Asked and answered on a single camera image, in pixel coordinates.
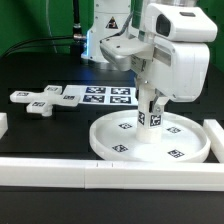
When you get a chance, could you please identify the white right barrier block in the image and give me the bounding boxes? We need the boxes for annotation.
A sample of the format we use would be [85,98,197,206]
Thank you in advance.
[203,119,224,164]

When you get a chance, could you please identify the black cable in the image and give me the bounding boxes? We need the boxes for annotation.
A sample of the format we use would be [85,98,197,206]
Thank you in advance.
[0,35,88,58]

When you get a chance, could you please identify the white barrier block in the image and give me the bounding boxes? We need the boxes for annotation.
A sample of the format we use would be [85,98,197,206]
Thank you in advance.
[203,119,224,164]
[0,113,8,139]

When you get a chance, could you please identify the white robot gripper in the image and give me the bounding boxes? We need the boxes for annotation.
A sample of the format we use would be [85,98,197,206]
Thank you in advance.
[100,37,210,115]

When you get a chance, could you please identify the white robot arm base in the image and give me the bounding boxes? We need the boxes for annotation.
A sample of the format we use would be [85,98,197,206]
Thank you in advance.
[80,0,201,71]

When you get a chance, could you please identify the black vertical cable connector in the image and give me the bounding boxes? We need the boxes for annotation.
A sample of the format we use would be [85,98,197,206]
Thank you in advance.
[72,0,82,34]

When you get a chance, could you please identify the white round table top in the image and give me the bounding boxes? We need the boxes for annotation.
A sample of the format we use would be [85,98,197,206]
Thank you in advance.
[89,110,211,163]

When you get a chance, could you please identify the white left barrier block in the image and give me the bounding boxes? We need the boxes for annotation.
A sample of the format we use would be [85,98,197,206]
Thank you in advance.
[0,113,8,139]

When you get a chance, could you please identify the white front barrier rail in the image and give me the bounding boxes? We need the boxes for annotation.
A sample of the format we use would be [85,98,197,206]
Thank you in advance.
[0,157,224,191]

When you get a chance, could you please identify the white marker sheet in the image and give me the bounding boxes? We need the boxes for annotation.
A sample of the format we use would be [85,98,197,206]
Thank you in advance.
[64,85,138,106]

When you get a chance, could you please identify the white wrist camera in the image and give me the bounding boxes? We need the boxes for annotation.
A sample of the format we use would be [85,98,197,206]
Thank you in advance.
[144,3,218,42]

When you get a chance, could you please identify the white cross-shaped table base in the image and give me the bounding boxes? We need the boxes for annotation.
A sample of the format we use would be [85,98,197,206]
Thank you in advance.
[10,85,80,117]

